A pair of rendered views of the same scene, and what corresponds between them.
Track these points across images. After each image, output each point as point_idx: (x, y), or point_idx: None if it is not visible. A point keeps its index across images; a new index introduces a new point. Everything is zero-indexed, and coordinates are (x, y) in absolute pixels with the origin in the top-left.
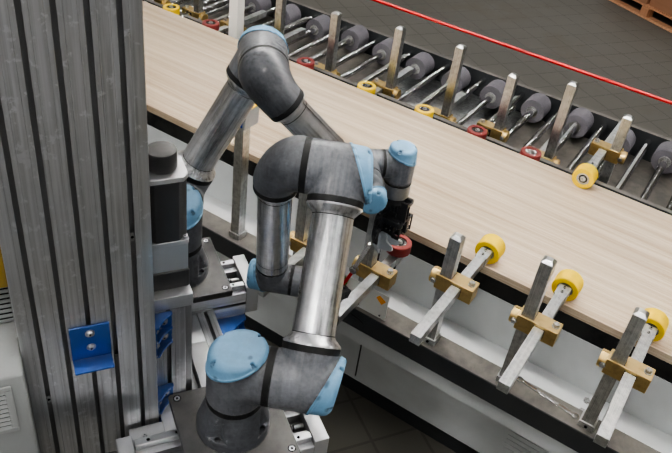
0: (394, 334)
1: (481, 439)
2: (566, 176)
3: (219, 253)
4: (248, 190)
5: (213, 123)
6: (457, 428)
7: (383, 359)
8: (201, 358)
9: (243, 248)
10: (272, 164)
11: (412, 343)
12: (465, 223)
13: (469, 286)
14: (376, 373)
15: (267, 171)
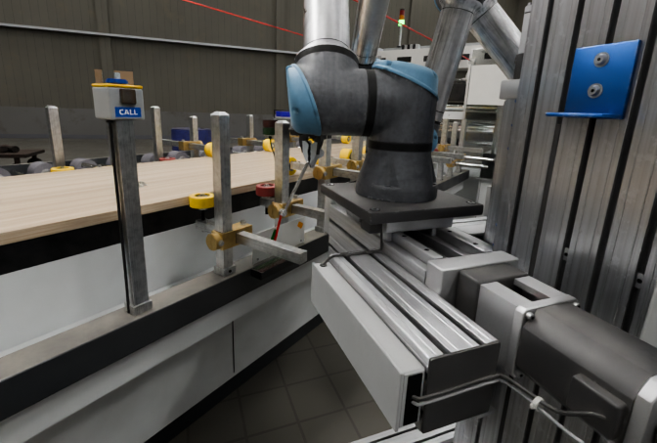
0: (315, 243)
1: (312, 307)
2: (201, 157)
3: (109, 372)
4: (48, 289)
5: None
6: (300, 317)
7: (250, 326)
8: (480, 228)
9: (170, 305)
10: None
11: (325, 238)
12: (245, 174)
13: (336, 163)
14: (248, 345)
15: None
